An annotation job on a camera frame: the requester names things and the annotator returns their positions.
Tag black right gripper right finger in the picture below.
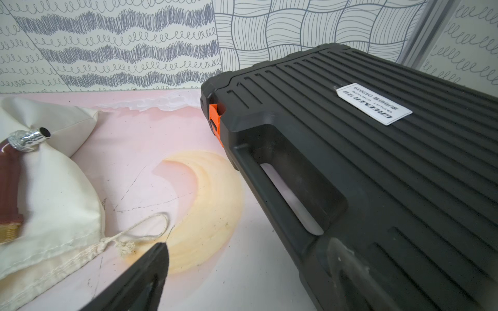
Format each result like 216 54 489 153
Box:
326 238 389 310

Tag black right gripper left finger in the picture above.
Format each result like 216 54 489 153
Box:
82 242 169 311

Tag white bag drawstring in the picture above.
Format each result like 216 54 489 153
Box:
69 212 171 269

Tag white cloth drawstring bag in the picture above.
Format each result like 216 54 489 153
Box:
1 97 105 310

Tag dark red garden hose nozzle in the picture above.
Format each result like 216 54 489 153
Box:
1 127 51 244

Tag black plastic tool case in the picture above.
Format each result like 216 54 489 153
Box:
200 44 497 310

